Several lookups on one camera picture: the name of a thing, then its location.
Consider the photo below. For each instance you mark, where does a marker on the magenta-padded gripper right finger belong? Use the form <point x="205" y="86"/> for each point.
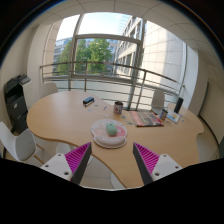
<point x="165" y="166"/>

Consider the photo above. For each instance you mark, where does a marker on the white printed cup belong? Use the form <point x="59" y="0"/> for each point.
<point x="118" y="108"/>

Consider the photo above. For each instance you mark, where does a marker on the black cylindrical speaker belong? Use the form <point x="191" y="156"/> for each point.
<point x="178" y="105"/>

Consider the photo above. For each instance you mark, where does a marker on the red and black magazine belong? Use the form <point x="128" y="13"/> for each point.
<point x="145" y="119"/>

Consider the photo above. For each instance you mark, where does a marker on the white and blue book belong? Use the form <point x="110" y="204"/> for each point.
<point x="174" y="116"/>

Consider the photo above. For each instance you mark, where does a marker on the mint green computer mouse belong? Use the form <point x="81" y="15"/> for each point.
<point x="111" y="129"/>

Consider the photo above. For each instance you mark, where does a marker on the black office printer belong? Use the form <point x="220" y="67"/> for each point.
<point x="15" y="103"/>

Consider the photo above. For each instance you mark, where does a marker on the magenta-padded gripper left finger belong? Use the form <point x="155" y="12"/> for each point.
<point x="56" y="165"/>

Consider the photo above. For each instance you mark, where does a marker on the metal balcony railing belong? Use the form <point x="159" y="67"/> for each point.
<point x="100" y="77"/>

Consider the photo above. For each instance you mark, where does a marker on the white plastic chair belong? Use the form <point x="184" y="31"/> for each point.
<point x="20" y="143"/>
<point x="158" y="99"/>
<point x="49" y="89"/>

